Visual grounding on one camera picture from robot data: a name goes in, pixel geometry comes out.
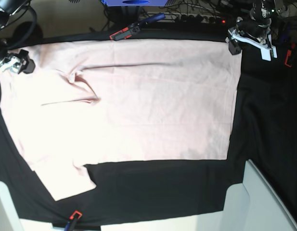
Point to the orange black clamp top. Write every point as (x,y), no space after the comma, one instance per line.
(135,28)

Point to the blue plastic box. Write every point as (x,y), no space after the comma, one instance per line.
(113,3)

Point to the black power strip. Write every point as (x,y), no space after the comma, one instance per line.
(194,18)

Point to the blue clamp bottom edge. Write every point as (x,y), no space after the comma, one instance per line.
(73,219)

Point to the orange black clamp right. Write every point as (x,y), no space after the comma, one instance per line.
(285,39)

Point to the pink T-shirt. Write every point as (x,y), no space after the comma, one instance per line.
(117,101)

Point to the white box right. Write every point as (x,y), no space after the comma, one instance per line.
(253,205)

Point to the white box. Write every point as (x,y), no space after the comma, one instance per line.
(9,219)
(253,205)

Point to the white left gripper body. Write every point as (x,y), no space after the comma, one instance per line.
(256,33)

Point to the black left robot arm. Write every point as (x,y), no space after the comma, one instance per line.
(264,9)

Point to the white box left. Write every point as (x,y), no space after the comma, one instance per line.
(9,219)

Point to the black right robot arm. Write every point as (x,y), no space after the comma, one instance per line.
(7,9)

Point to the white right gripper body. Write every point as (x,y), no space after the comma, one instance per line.
(11,62)

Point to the orange black clamp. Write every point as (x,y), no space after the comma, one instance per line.
(135,28)
(285,39)

